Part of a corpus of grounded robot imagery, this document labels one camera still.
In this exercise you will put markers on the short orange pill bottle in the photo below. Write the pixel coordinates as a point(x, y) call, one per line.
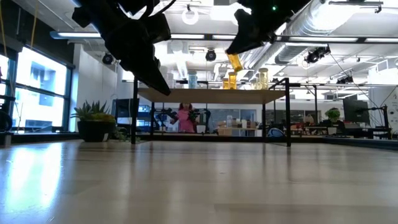
point(225, 84)

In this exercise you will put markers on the wooden shelf with black frame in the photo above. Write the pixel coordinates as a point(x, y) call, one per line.
point(211, 96)

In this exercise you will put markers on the large window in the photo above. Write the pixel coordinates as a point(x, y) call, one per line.
point(40, 81)

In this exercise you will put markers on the potted green succulent plant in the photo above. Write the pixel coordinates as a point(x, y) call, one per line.
point(94, 130)

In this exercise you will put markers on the black computer monitor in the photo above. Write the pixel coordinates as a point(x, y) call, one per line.
point(356, 110)

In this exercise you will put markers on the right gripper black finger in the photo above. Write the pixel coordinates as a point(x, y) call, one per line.
point(242, 34)

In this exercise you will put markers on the person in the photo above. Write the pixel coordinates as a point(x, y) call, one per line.
point(186, 121)

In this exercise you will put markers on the long ceiling light strip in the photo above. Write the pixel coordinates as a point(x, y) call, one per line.
point(326, 39)

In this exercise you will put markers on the silver ventilation duct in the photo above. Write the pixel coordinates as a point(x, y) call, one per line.
point(314, 28)

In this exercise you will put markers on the black ceiling camera rig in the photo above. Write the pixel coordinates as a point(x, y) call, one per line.
point(317, 54)

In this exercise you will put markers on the dark background screen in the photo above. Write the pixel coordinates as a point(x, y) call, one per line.
point(124, 109)

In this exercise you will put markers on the black aluminium table frame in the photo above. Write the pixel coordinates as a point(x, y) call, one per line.
point(357, 143)

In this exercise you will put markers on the black round ceiling spotlight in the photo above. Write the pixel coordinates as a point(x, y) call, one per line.
point(108, 58)
point(211, 55)

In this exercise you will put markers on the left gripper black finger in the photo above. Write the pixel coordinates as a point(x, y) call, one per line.
point(143, 65)

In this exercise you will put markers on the blue pill vial white cap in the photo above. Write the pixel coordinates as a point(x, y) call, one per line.
point(192, 79)

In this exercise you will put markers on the background green potted plant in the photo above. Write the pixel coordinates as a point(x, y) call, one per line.
point(333, 114)

